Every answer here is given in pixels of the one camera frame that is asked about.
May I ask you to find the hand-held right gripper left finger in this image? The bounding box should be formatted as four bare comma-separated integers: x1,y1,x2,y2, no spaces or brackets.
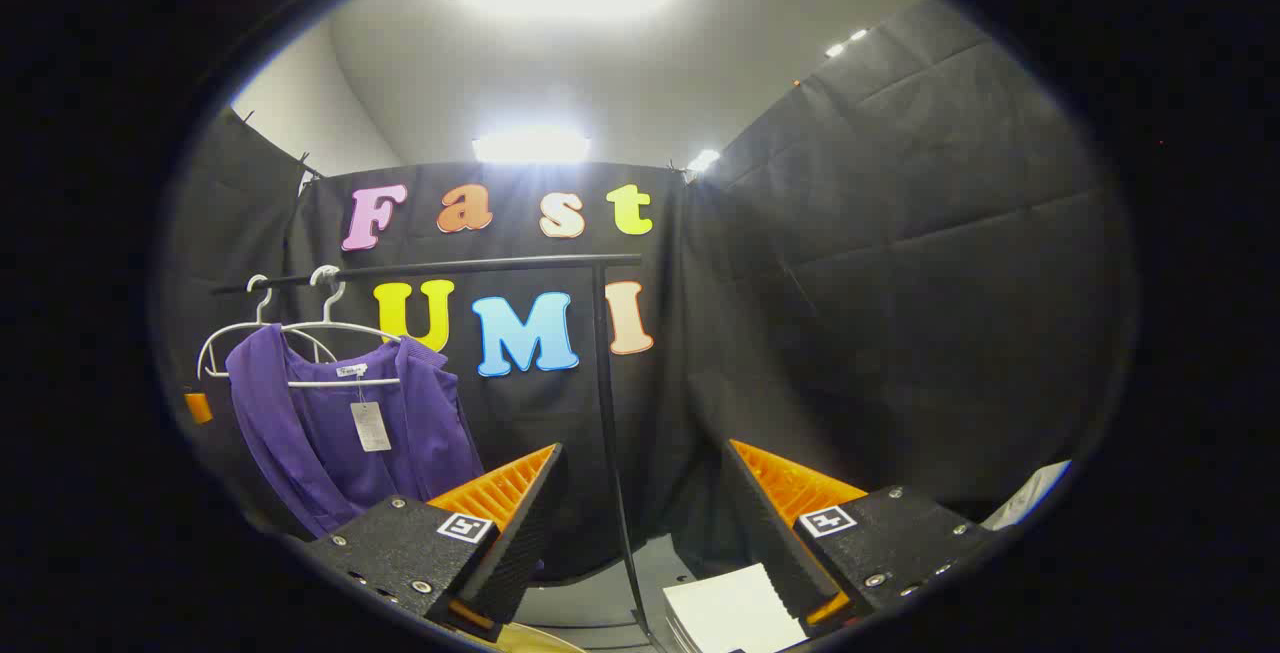
300,441,568,644

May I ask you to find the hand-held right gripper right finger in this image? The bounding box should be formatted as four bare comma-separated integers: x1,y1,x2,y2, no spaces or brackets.
722,438,1001,639

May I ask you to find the beige laundry hamper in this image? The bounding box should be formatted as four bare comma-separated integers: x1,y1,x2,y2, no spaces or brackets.
495,621,591,653

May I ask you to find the purple knit cardigan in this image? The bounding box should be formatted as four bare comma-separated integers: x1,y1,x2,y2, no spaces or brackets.
225,323,486,541

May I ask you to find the large white clothes hanger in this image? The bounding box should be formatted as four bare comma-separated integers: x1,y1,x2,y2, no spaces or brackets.
283,265,403,389

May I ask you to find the small white clothes hanger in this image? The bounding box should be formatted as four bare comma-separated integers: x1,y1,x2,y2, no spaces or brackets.
197,274,339,381

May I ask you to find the black clothes rack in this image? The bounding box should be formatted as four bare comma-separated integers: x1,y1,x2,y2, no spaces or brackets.
210,253,666,649

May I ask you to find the white box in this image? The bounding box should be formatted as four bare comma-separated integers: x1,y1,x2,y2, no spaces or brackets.
662,563,809,653

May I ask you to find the white paper sheet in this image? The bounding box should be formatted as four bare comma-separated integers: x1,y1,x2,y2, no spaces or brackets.
982,459,1073,532

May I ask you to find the black backdrop cloth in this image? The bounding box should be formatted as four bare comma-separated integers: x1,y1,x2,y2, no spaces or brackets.
155,0,1136,584

